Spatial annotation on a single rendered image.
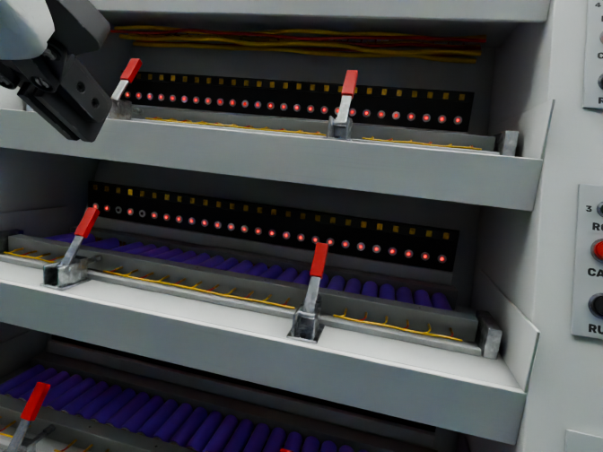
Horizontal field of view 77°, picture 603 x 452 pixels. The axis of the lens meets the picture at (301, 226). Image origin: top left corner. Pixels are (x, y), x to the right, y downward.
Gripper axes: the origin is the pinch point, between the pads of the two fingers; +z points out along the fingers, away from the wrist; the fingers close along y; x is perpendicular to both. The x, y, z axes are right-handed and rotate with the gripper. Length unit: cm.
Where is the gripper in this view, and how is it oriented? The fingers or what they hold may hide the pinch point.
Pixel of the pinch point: (70, 99)
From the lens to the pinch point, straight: 25.8
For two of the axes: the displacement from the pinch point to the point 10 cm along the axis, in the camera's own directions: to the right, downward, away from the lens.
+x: 2.1, -9.0, 3.7
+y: 9.7, 1.4, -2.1
